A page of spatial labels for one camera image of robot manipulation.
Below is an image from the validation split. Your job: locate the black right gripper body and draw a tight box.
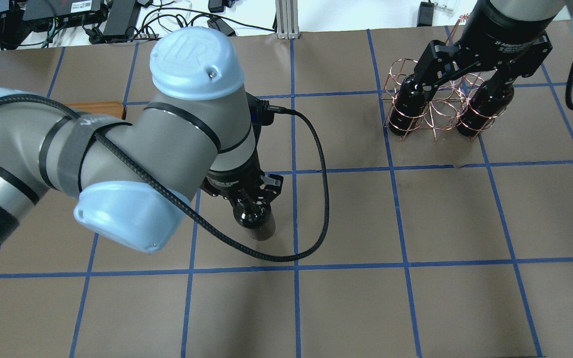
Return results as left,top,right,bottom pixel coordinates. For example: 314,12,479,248
459,26,553,75

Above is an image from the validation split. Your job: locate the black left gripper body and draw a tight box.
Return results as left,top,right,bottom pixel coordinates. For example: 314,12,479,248
200,150,284,206

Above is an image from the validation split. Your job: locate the dark wine bottle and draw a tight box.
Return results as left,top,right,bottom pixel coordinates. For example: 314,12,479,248
232,201,276,242
456,79,514,138

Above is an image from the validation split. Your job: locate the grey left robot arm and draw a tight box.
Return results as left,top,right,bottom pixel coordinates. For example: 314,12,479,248
0,27,284,253

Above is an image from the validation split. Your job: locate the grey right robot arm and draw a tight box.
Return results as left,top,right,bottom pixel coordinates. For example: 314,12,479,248
409,0,573,100

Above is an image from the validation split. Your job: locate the dark wine bottle far basket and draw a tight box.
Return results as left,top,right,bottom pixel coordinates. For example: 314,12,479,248
388,75,428,137

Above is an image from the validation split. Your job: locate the wooden tray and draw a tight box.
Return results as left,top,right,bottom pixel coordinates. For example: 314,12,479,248
65,100,126,120

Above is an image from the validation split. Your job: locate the black power adapter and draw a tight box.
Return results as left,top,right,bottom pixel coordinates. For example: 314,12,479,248
416,0,436,27

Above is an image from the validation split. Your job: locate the copper wire bottle basket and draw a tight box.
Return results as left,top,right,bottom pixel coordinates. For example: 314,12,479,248
382,14,506,141

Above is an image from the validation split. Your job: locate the aluminium frame post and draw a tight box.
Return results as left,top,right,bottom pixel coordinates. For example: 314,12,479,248
275,0,300,39

